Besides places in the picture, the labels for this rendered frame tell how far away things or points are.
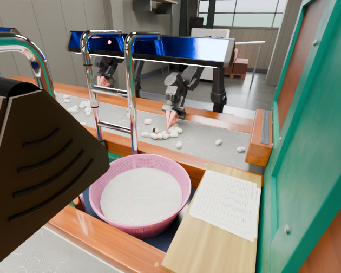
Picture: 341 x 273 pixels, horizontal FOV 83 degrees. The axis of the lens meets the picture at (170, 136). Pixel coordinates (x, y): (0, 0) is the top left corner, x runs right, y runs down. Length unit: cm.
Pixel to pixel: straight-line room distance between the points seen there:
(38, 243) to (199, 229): 33
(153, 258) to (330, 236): 29
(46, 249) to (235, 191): 43
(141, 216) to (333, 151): 41
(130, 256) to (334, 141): 36
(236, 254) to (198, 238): 7
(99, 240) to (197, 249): 19
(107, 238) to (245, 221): 29
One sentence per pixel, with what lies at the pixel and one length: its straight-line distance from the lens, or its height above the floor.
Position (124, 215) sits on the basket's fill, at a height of 73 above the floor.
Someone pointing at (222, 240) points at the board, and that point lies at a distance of 44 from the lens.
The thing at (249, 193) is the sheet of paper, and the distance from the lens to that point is 54.
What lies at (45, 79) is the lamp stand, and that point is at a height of 106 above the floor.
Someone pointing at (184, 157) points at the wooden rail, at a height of 77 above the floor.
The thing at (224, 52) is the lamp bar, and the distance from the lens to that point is 59.
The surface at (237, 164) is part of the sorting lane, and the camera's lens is 69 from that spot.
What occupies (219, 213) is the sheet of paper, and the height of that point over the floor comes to 78.
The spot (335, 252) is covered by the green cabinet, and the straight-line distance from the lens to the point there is 23.
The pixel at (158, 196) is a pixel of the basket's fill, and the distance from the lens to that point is 55.
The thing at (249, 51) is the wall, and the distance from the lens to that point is 681.
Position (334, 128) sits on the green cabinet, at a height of 105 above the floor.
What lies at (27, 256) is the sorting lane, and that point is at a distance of 52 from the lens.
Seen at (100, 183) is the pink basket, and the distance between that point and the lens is 59.
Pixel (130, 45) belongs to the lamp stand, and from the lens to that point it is 54.
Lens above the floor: 113
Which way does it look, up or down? 29 degrees down
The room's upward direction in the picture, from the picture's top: 2 degrees clockwise
